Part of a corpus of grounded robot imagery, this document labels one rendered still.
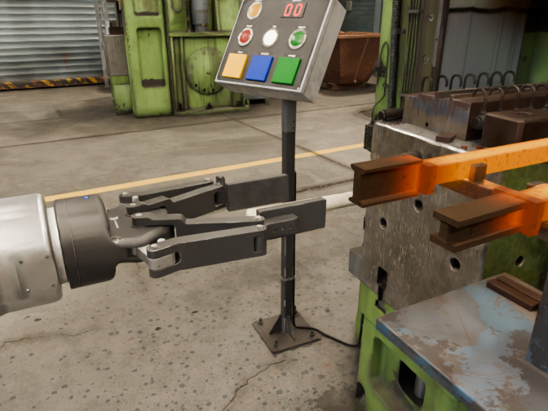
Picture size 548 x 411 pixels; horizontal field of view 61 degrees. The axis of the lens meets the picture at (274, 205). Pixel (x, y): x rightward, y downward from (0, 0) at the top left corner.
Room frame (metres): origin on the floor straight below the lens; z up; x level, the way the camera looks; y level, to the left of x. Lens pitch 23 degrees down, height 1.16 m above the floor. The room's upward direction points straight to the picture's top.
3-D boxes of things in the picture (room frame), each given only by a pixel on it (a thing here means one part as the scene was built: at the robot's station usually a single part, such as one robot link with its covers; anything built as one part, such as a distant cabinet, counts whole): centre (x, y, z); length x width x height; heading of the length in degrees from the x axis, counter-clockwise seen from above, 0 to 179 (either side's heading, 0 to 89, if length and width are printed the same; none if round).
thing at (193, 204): (0.42, 0.09, 0.98); 0.11 x 0.01 x 0.04; 138
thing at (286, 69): (1.33, -0.04, 1.01); 0.07 x 0.05 x 0.07; 49
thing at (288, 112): (1.49, -0.05, 0.54); 0.04 x 0.04 x 1.08; 24
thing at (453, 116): (1.10, -0.54, 0.96); 0.42 x 0.20 x 0.09; 114
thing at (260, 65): (1.40, 0.04, 1.01); 0.07 x 0.05 x 0.07; 49
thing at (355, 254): (1.39, -0.31, 0.36); 0.09 x 0.07 x 0.12; 24
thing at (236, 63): (1.46, 0.12, 1.01); 0.07 x 0.05 x 0.07; 49
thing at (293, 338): (1.49, -0.05, 0.05); 0.22 x 0.22 x 0.09; 24
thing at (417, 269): (1.06, -0.57, 0.69); 0.56 x 0.38 x 0.45; 114
